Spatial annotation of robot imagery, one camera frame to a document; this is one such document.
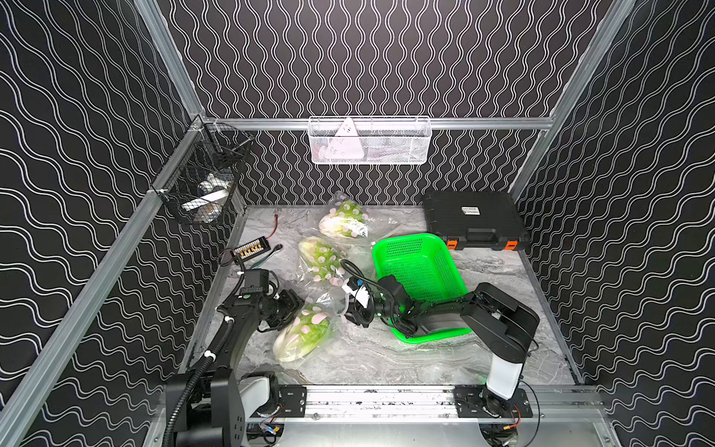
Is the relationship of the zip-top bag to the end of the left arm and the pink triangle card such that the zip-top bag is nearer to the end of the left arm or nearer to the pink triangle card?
the end of the left arm

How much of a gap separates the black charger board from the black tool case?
25.7 inches

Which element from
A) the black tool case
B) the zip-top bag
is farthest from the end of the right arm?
the black tool case

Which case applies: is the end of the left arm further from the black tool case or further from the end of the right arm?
the black tool case

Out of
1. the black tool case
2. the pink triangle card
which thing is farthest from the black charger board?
the black tool case

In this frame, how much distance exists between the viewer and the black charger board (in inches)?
41.7

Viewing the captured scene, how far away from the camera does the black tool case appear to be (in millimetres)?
1048
